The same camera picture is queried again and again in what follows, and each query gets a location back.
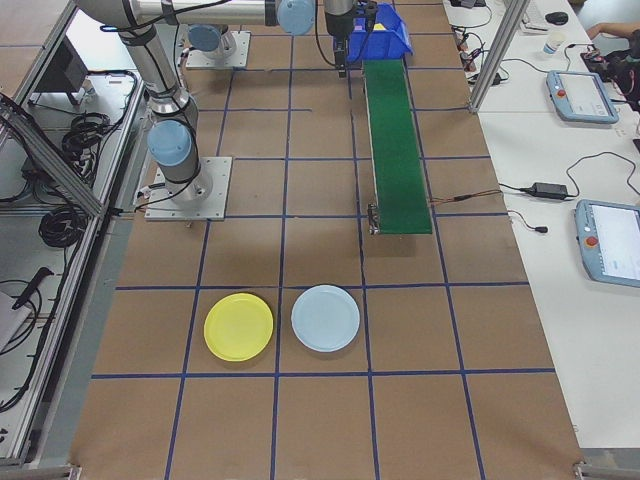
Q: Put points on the black red electronics board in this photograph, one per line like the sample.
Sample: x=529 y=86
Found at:
x=595 y=57

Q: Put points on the yellow foam block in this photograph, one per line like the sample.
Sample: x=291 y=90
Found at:
x=381 y=26

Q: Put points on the black handheld tool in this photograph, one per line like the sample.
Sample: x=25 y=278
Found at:
x=35 y=285

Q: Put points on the person forearm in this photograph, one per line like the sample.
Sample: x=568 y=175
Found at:
x=615 y=29

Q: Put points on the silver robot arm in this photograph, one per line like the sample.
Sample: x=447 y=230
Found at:
x=160 y=80
x=205 y=37

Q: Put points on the green belt conveyor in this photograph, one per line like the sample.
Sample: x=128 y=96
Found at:
x=397 y=150

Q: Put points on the blue plastic bin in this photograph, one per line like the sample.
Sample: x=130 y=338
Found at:
x=385 y=45

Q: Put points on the blue grey teach pendant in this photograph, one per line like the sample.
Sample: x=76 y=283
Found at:
x=582 y=100
x=615 y=250

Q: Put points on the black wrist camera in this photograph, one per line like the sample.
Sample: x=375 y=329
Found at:
x=369 y=12

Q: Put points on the black power adapter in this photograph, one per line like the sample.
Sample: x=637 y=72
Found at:
x=547 y=190
x=500 y=79

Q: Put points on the black box device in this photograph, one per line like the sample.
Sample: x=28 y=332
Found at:
x=62 y=70

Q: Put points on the white paper cup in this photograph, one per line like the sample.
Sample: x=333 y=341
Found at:
x=554 y=45

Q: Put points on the metal bar V-shaped frame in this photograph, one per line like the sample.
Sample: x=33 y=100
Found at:
x=60 y=172

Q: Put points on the aluminium profile post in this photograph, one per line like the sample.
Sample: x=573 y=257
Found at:
x=495 y=60

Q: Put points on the white square base plate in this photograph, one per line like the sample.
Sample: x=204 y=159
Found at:
x=215 y=200
x=240 y=50

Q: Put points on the black computer mouse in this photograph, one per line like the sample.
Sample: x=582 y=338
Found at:
x=556 y=17

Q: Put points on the small brown circuit board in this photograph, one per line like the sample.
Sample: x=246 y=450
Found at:
x=464 y=44
x=472 y=62

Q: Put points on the yellow round plate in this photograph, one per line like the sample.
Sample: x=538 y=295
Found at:
x=239 y=327

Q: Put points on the light blue round plate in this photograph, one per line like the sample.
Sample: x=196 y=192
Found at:
x=325 y=320

